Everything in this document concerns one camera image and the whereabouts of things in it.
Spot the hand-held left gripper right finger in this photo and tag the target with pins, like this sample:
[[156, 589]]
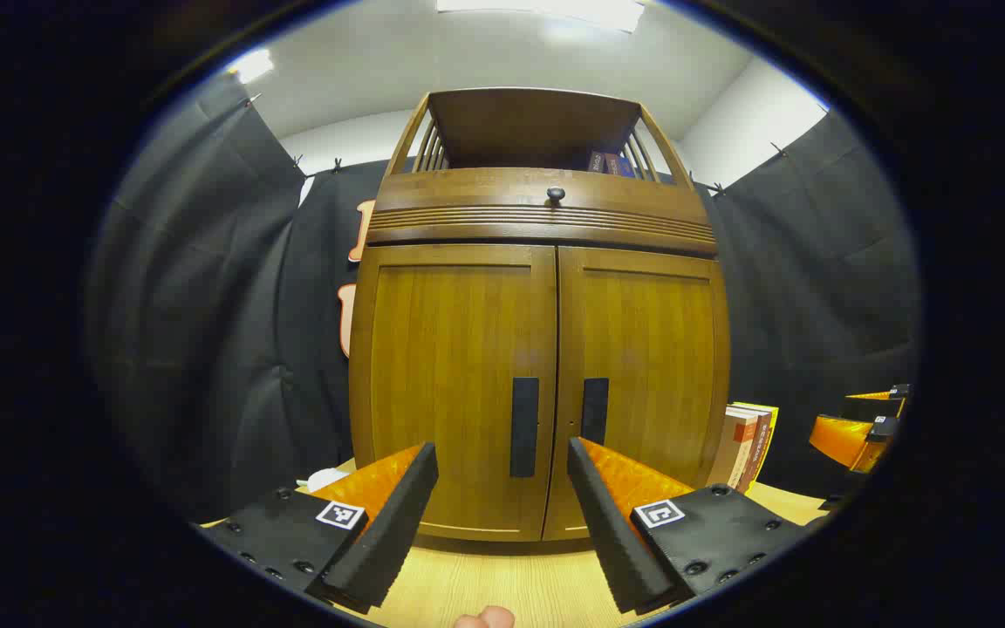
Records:
[[607, 532]]

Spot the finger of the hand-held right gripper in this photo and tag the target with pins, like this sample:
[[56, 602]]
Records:
[[843, 439], [882, 399]]

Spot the black round drawer knob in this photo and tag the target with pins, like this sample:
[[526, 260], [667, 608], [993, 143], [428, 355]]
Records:
[[556, 194]]

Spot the wooden shoe cabinet door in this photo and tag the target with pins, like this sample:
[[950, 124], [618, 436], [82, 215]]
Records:
[[450, 366], [659, 349]]

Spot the brown book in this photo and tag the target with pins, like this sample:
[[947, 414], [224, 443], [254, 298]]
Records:
[[596, 161]]

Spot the maroon book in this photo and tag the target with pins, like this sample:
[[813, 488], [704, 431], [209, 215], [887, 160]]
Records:
[[611, 164]]

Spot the white crumpled paper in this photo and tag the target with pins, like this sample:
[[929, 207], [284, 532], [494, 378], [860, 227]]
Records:
[[326, 478]]

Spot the blue book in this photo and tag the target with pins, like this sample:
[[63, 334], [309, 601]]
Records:
[[626, 167]]

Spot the white and orange book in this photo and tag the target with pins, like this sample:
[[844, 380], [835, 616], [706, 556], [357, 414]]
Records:
[[732, 449]]

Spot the ceiling light panel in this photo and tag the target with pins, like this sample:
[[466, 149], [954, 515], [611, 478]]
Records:
[[251, 65]]

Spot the wooden double-door shoe cabinet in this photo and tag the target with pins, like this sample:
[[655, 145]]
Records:
[[520, 131]]

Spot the wooden cabinet drawer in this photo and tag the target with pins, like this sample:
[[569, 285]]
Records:
[[468, 187]]

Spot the red-brown book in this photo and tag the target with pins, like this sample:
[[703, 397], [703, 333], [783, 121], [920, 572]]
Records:
[[755, 449]]

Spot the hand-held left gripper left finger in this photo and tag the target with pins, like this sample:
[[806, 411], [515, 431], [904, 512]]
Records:
[[398, 523]]

